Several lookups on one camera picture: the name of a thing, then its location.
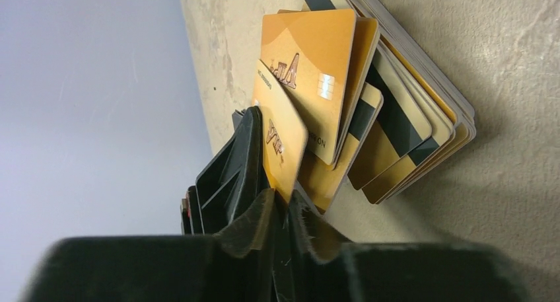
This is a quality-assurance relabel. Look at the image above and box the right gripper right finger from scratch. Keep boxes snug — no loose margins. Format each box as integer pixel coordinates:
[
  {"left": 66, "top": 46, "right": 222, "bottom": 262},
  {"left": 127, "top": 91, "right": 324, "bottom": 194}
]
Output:
[{"left": 287, "top": 192, "right": 531, "bottom": 301}]

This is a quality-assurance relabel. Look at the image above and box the single gold credit card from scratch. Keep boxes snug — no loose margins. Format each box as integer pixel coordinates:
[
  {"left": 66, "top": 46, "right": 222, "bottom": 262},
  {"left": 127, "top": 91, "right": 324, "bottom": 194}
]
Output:
[{"left": 250, "top": 59, "right": 308, "bottom": 204}]

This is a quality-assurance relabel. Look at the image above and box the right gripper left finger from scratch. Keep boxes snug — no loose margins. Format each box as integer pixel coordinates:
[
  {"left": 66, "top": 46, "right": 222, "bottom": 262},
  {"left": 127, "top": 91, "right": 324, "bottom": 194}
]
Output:
[{"left": 22, "top": 189, "right": 277, "bottom": 301}]

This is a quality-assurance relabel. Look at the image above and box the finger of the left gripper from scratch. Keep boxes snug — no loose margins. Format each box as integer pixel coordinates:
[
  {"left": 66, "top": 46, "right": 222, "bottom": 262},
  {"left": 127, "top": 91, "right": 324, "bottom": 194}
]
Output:
[{"left": 181, "top": 106, "right": 269, "bottom": 235}]

